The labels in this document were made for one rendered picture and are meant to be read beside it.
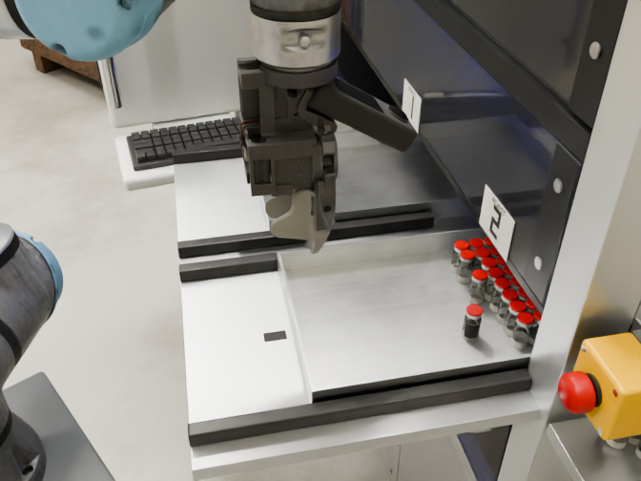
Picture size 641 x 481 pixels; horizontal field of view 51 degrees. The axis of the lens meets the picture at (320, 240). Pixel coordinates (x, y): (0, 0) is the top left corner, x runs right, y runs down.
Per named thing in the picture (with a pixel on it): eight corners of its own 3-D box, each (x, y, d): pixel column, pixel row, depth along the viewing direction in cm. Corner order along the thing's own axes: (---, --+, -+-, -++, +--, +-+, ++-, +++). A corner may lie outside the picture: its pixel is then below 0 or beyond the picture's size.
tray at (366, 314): (496, 242, 103) (499, 224, 100) (582, 366, 82) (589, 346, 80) (278, 271, 97) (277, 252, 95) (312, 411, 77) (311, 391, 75)
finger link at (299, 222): (269, 256, 70) (265, 180, 64) (324, 249, 71) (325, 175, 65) (274, 275, 67) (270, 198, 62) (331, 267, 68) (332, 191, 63)
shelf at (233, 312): (415, 136, 134) (416, 128, 133) (599, 408, 79) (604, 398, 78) (174, 160, 127) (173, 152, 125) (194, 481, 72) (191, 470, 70)
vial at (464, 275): (467, 273, 96) (472, 248, 94) (473, 282, 95) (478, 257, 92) (453, 275, 96) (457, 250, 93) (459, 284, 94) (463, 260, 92)
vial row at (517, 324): (476, 261, 98) (481, 237, 96) (530, 348, 84) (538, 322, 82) (462, 263, 98) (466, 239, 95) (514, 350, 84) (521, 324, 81)
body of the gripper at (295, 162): (242, 163, 67) (234, 46, 60) (326, 155, 68) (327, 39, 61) (252, 205, 61) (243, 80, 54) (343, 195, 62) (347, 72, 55)
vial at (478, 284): (480, 293, 93) (485, 267, 90) (485, 303, 91) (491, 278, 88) (465, 295, 92) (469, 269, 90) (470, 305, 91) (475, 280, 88)
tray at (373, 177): (423, 139, 129) (425, 123, 127) (476, 214, 109) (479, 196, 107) (250, 156, 124) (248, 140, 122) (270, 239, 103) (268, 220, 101)
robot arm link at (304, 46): (330, -10, 58) (352, 21, 52) (329, 42, 61) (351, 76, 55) (244, -4, 57) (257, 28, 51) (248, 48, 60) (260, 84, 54)
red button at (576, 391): (584, 386, 67) (593, 359, 65) (605, 418, 64) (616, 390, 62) (549, 392, 67) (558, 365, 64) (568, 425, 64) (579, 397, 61)
